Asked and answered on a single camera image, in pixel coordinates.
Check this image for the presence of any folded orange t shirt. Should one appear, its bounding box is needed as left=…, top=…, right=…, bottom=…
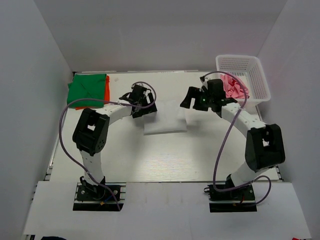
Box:
left=75, top=75, right=110, bottom=111

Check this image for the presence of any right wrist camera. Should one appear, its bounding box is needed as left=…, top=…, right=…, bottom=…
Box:
left=206, top=78, right=226, bottom=101

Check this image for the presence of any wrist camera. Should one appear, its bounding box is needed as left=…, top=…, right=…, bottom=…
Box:
left=206, top=78, right=226, bottom=101
left=130, top=84, right=148, bottom=102

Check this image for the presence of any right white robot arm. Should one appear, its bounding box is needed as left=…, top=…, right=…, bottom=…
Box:
left=180, top=86, right=286, bottom=200

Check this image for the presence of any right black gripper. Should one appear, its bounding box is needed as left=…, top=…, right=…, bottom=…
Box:
left=180, top=87, right=214, bottom=112

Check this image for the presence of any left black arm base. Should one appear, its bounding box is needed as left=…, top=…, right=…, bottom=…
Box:
left=72, top=182, right=126, bottom=212

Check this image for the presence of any pink t shirt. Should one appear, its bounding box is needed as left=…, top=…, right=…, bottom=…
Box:
left=220, top=74, right=249, bottom=99

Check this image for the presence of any folded green t shirt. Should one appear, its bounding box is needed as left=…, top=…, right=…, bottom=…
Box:
left=66, top=73, right=107, bottom=104

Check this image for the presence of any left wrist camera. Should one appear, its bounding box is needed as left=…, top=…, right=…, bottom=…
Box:
left=130, top=84, right=148, bottom=102

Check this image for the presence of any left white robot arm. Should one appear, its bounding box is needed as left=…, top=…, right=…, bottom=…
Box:
left=72, top=89, right=157, bottom=200

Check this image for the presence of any white t shirt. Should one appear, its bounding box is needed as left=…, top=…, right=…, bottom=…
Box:
left=143, top=99, right=187, bottom=135

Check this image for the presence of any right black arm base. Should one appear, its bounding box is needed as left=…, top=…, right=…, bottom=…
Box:
left=203, top=184, right=257, bottom=213

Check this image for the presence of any white plastic basket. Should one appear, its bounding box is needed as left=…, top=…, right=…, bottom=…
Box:
left=215, top=54, right=271, bottom=109

